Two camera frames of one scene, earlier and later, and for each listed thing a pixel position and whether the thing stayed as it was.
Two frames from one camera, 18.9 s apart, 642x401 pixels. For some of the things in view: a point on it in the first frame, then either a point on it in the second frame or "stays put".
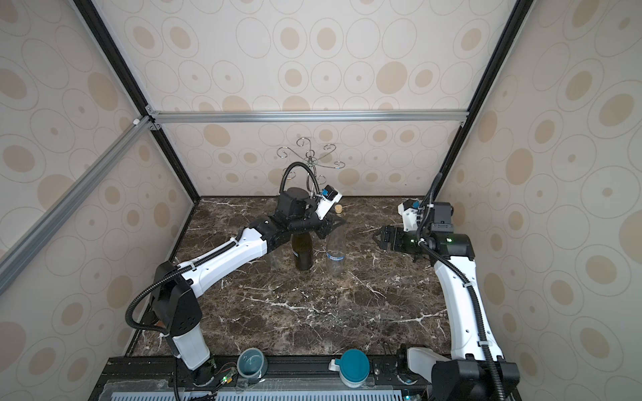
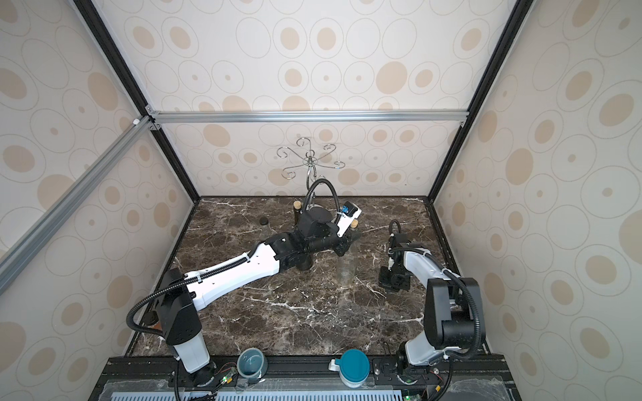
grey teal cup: [252, 363] stays put
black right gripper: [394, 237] -> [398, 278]
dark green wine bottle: [303, 250] stays put
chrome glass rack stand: [310, 159] stays put
